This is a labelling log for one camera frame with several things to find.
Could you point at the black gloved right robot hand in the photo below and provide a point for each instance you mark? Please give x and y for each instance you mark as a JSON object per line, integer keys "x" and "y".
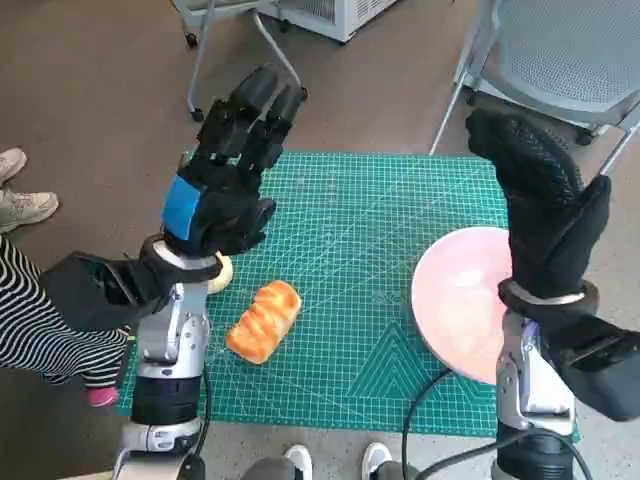
{"x": 540, "y": 210}

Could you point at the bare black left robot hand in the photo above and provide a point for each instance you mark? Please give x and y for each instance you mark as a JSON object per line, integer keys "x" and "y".
{"x": 220, "y": 200}

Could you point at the round toy bread bun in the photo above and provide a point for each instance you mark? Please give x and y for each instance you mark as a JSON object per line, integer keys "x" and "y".
{"x": 222, "y": 282}

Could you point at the orange toy bread loaf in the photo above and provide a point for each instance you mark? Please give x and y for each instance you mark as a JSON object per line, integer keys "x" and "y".
{"x": 262, "y": 320}

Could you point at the pink bowl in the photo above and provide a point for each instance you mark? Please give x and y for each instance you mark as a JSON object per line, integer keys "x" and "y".
{"x": 450, "y": 300}

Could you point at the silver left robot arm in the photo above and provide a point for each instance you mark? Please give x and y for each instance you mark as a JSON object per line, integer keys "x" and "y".
{"x": 170, "y": 340}

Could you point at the green cutting mat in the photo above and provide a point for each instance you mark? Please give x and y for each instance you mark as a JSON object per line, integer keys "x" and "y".
{"x": 350, "y": 225}

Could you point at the grey chair with casters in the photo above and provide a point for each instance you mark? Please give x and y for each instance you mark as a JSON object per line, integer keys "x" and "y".
{"x": 200, "y": 65}

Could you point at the grey mesh seat chair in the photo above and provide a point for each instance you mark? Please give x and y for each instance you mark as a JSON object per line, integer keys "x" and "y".
{"x": 565, "y": 55}

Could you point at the person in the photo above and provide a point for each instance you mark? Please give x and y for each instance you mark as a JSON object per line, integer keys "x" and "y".
{"x": 30, "y": 325}
{"x": 25, "y": 205}
{"x": 300, "y": 457}

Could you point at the white mesh cabinet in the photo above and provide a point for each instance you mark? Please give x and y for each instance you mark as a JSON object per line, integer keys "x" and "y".
{"x": 345, "y": 20}

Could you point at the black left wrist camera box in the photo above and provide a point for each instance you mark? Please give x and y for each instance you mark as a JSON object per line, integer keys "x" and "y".
{"x": 75, "y": 295}

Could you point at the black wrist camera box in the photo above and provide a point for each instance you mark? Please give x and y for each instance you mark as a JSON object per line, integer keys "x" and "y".
{"x": 75, "y": 295}
{"x": 610, "y": 380}

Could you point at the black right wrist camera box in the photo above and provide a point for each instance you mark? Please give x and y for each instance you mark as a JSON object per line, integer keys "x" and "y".
{"x": 610, "y": 380}

